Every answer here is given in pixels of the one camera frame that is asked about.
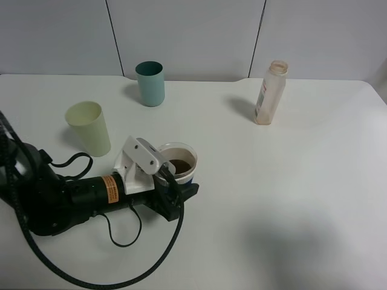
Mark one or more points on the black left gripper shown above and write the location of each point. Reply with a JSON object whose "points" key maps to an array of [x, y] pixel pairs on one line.
{"points": [[164, 201]]}

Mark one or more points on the blue sleeved clear cup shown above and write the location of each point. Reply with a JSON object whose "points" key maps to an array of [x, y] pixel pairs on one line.
{"points": [[183, 158]]}

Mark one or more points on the clear plastic drink bottle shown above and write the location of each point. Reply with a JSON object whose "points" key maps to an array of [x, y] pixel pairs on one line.
{"points": [[271, 91]]}

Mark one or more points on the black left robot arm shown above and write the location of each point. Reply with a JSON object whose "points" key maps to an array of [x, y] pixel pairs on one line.
{"points": [[157, 178]]}

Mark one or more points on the teal plastic cup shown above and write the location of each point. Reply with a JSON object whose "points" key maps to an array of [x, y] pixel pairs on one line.
{"points": [[150, 79]]}

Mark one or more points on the pale yellow plastic cup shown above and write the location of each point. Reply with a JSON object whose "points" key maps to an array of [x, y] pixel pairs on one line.
{"points": [[87, 120]]}

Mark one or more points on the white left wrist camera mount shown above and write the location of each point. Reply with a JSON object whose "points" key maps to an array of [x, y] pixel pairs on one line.
{"points": [[137, 162]]}

